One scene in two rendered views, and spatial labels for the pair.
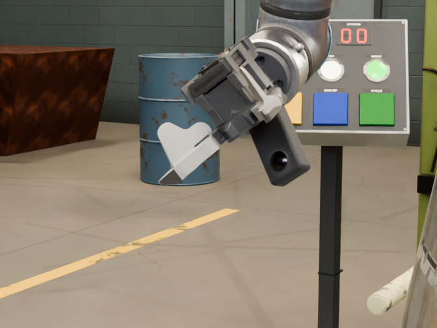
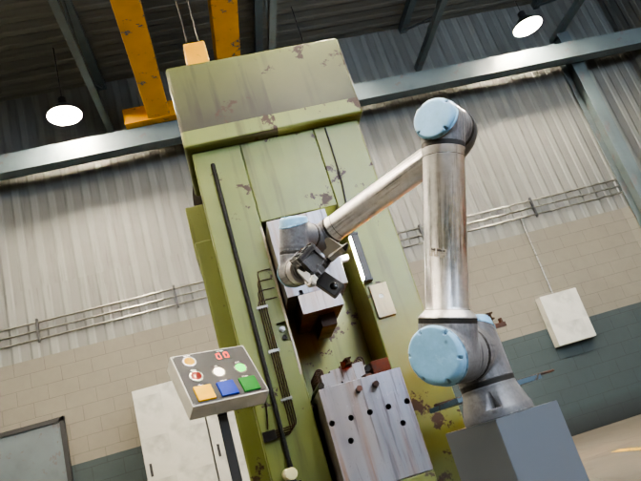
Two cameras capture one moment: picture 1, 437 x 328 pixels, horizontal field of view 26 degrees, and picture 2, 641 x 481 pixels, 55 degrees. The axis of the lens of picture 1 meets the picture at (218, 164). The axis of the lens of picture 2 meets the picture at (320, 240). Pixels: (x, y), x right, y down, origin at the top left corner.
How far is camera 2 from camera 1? 123 cm
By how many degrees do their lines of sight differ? 50
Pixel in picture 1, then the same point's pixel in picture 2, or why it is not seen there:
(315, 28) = not seen: hidden behind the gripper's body
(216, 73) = (309, 249)
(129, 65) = not seen: outside the picture
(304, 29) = not seen: hidden behind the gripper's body
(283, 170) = (338, 287)
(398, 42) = (243, 354)
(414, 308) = (437, 271)
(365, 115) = (246, 386)
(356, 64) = (229, 366)
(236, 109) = (318, 263)
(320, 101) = (221, 386)
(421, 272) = (435, 258)
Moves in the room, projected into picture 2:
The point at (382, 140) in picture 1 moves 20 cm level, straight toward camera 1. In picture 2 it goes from (256, 400) to (273, 388)
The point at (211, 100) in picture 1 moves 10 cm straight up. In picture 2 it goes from (307, 261) to (298, 229)
